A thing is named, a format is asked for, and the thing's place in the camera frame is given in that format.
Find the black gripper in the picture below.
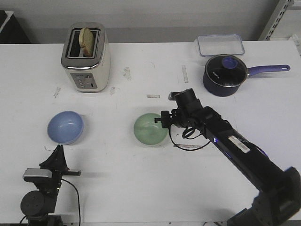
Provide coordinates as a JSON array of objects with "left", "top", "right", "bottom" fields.
[
  {"left": 155, "top": 109, "right": 188, "bottom": 129},
  {"left": 40, "top": 145, "right": 81, "bottom": 195}
]

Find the green bowl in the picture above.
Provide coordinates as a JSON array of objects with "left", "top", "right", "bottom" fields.
[{"left": 134, "top": 113, "right": 168, "bottom": 146}]

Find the blue bowl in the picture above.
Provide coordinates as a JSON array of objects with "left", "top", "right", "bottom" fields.
[{"left": 47, "top": 111, "right": 84, "bottom": 145}]

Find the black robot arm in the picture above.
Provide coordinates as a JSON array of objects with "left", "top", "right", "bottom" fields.
[
  {"left": 64, "top": 92, "right": 276, "bottom": 223},
  {"left": 20, "top": 145, "right": 81, "bottom": 226}
]

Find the dark blue saucepan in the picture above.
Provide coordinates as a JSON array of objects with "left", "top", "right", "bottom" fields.
[{"left": 202, "top": 54, "right": 291, "bottom": 97}]

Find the cream two-slot toaster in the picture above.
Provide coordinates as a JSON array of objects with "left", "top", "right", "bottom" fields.
[{"left": 61, "top": 22, "right": 111, "bottom": 93}]

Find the glass pot lid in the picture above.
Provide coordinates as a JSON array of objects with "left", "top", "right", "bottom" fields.
[{"left": 205, "top": 54, "right": 247, "bottom": 87}]

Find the clear plastic food container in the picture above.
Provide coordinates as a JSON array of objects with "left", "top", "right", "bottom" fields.
[{"left": 195, "top": 34, "right": 245, "bottom": 57}]

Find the toast slice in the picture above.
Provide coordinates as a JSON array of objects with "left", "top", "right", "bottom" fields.
[{"left": 79, "top": 27, "right": 95, "bottom": 57}]

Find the white metal shelf upright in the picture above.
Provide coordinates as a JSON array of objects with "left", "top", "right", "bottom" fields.
[{"left": 258, "top": 0, "right": 301, "bottom": 40}]

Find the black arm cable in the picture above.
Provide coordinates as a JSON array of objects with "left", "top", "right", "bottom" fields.
[
  {"left": 168, "top": 124, "right": 212, "bottom": 151},
  {"left": 19, "top": 178, "right": 82, "bottom": 224}
]

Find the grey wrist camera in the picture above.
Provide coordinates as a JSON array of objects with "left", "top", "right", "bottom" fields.
[{"left": 23, "top": 168, "right": 53, "bottom": 183}]

